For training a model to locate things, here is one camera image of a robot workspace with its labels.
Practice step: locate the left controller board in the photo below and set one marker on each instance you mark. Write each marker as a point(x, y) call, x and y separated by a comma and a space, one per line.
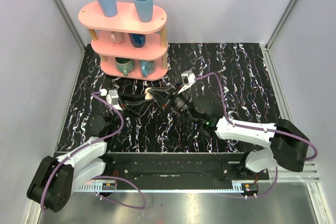
point(108, 186)

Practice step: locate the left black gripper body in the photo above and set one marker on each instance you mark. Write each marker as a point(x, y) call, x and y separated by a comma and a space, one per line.
point(122, 102)

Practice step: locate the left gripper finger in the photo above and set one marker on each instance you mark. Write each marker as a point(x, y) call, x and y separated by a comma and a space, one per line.
point(137, 108)
point(126, 97)

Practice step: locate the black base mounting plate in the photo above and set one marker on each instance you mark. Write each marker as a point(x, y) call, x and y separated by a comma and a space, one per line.
point(180, 171)

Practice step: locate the short light blue cup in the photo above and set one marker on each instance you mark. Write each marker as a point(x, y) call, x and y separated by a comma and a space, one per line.
point(144, 9)

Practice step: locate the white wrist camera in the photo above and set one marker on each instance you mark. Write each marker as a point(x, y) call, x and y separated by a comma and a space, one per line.
point(109, 94)
point(188, 79)

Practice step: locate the blue butterfly mug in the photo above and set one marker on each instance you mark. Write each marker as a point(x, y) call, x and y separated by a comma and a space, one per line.
point(147, 67)

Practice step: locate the controller board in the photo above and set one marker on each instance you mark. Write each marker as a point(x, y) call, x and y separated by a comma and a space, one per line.
point(251, 187)
point(108, 186)

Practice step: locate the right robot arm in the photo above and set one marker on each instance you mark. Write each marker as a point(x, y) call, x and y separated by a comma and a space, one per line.
point(283, 144)

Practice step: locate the right controller board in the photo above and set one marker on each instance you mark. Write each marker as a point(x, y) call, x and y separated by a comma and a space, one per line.
point(251, 187)

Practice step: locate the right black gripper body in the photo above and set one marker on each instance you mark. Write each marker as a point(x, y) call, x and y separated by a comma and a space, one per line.
point(180, 103)

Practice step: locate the beige earbud charging case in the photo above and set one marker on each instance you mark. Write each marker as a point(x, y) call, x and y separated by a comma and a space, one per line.
point(148, 96)

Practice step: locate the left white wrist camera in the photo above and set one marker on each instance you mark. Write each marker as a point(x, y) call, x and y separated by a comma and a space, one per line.
point(109, 94)

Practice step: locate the pink mug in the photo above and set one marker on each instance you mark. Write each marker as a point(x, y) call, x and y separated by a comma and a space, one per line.
point(117, 37)

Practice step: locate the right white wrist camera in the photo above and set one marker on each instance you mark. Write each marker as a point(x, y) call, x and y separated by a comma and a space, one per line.
point(188, 79)

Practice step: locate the pink three-tier wooden shelf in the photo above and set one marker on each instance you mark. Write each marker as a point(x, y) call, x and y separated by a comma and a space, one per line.
point(127, 21)

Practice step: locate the green ceramic mug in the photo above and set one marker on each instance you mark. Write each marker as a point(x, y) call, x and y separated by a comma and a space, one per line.
point(125, 65)

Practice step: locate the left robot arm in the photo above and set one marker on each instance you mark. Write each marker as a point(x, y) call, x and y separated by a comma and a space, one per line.
point(56, 178)

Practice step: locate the dark blue mug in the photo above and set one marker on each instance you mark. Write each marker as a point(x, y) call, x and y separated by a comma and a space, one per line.
point(137, 40)

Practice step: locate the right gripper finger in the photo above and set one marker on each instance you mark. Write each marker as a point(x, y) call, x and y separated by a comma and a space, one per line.
point(162, 101)
point(160, 91)

